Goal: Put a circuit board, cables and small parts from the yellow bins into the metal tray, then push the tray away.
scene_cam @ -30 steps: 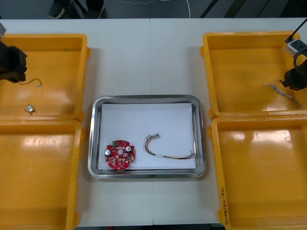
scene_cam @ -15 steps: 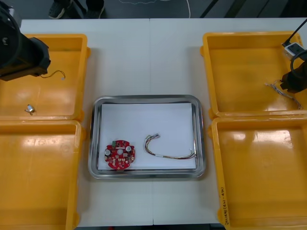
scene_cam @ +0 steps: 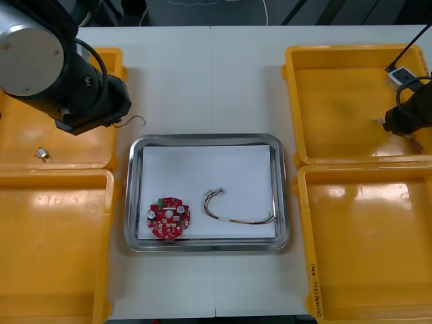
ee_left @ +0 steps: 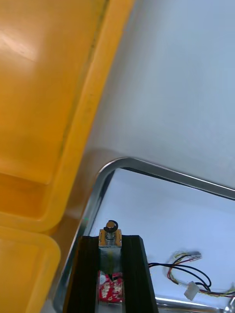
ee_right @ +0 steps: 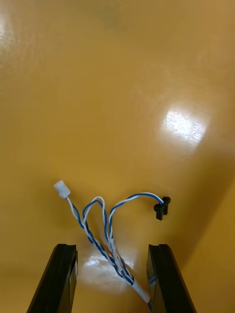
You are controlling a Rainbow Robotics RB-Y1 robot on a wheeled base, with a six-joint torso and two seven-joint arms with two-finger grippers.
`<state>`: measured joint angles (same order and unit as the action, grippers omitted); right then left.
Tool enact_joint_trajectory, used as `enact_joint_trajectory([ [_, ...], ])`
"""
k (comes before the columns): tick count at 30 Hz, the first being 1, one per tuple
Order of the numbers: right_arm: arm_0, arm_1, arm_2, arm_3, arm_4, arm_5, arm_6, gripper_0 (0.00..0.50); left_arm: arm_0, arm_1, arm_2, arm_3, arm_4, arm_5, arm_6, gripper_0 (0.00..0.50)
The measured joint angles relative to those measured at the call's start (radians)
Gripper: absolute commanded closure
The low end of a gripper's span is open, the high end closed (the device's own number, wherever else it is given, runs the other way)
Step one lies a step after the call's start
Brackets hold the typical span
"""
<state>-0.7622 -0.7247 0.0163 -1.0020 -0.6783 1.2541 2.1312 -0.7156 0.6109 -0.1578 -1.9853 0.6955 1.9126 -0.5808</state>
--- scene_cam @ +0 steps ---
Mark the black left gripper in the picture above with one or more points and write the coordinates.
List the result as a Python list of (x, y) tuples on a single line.
[(101, 108)]

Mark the white paper sheet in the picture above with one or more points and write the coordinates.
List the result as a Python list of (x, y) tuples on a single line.
[(209, 168)]

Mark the steel tray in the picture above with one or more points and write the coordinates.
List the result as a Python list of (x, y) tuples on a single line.
[(209, 248)]

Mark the yellow-orange plastic bin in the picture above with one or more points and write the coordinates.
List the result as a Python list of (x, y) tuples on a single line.
[(33, 128), (364, 243), (60, 243), (337, 101)]

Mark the person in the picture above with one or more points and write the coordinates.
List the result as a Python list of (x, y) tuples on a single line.
[(135, 17)]

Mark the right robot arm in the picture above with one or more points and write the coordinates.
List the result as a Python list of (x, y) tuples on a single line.
[(422, 104)]

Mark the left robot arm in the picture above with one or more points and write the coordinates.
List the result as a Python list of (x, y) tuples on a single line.
[(30, 57)]

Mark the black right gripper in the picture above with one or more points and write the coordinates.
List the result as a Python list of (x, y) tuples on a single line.
[(401, 119)]

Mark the round red circuit board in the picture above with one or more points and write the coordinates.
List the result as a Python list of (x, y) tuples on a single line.
[(168, 230)]

